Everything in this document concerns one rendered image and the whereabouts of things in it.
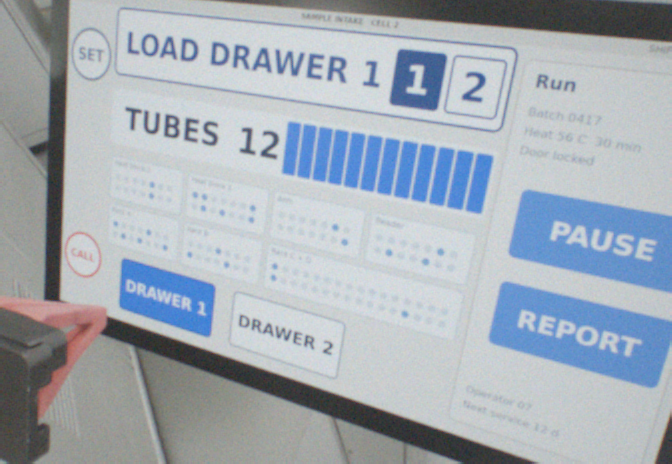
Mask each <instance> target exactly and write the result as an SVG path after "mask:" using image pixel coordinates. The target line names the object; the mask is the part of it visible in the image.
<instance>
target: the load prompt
mask: <svg viewBox="0 0 672 464"><path fill-rule="evenodd" d="M520 49H521V47H512V46H501V45H491V44H480V42H470V41H459V40H450V39H439V38H429V37H418V36H408V35H397V34H387V33H377V32H366V31H356V30H345V29H335V28H325V27H315V26H304V25H294V24H283V22H274V21H263V20H253V19H242V18H232V17H221V16H212V15H201V14H190V13H180V12H169V11H159V10H149V9H139V8H128V7H118V12H117V33H116V53H115V73H114V75H120V76H126V77H133V78H140V79H146V80H154V81H160V83H167V84H174V85H181V86H187V87H195V88H201V89H208V90H215V91H221V92H228V93H235V94H242V95H248V96H256V97H262V98H270V99H276V100H283V102H290V103H297V104H303V105H311V106H317V107H323V108H331V109H337V110H344V111H351V112H358V113H364V114H372V115H378V116H385V117H392V118H399V119H405V121H407V120H412V122H419V123H425V124H433V125H439V126H446V127H453V128H460V129H466V130H474V131H480V132H488V133H494V134H500V135H502V131H503V127H504V122H505V116H507V112H508V107H509V103H510V97H511V92H512V88H513V83H514V77H515V73H516V68H517V64H518V58H519V53H520Z"/></svg>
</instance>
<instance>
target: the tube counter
mask: <svg viewBox="0 0 672 464"><path fill-rule="evenodd" d="M497 155H498V151H495V150H489V149H482V148H476V147H470V146H463V145H457V144H451V143H444V142H437V141H431V139H424V138H418V137H412V136H405V135H399V134H393V133H386V132H380V131H374V130H367V129H361V128H355V127H347V126H341V125H335V124H329V123H322V122H316V121H310V119H303V118H297V117H291V116H284V115H278V114H272V113H264V112H258V111H252V110H245V109H239V108H238V116H237V127H236V137H235V147H234V157H233V167H232V168H237V169H241V170H246V171H252V172H257V173H262V174H267V175H272V176H277V177H282V178H287V180H293V181H297V182H302V183H307V184H313V185H318V186H323V187H327V188H333V189H338V190H343V191H349V192H354V193H358V194H363V195H369V196H374V197H379V198H384V200H389V201H394V202H399V203H404V204H410V205H415V206H419V207H424V208H430V209H435V210H440V211H445V212H450V213H455V214H460V215H465V216H471V217H475V218H480V220H483V218H484V214H485V209H486V205H488V200H489V194H490V190H491V185H492V179H493V175H494V170H495V166H496V161H497Z"/></svg>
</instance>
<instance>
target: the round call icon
mask: <svg viewBox="0 0 672 464"><path fill-rule="evenodd" d="M103 241H104V236H102V235H98V234H95V233H90V232H87V231H83V230H80V229H76V228H71V227H68V226H64V252H63V272H64V273H67V274H70V275H75V276H78V277H81V279H84V280H87V281H90V282H94V283H97V284H101V282H102V261H103Z"/></svg>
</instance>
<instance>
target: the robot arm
mask: <svg viewBox="0 0 672 464"><path fill-rule="evenodd" d="M106 320H107V308H106V307H103V306H98V305H85V304H71V303H59V302H49V301H40V300H31V299H22V298H12V297H4V295H0V460H3V461H5V462H7V463H9V464H32V463H34V462H35V461H37V460H38V459H39V458H42V457H43V456H45V455H46V454H48V452H49V449H50V425H48V424H46V423H41V424H40V425H38V419H41V418H43V417H44V415H45V414H46V411H47V409H48V408H49V406H50V404H51V403H52V401H53V399H54V398H55V396H56V394H58V392H59V390H60V388H61V387H62V385H63V383H64V382H65V380H66V378H67V376H68V375H69V372H70V370H71V369H72V367H73V365H74V364H76V362H77V361H78V359H79V358H80V357H81V356H82V354H83V352H84V351H85V350H86V349H87V348H88V346H89V345H90V344H91V343H92V342H94V340H95V339H96V338H97V337H98V335H99V333H100V332H101V331H102V330H103V329H104V327H105V326H106ZM77 324H79V325H78V326H77V327H75V328H73V329H72V330H70V331H69V332H67V333H65V332H64V331H63V330H62V329H59V328H63V327H68V326H72V325H77Z"/></svg>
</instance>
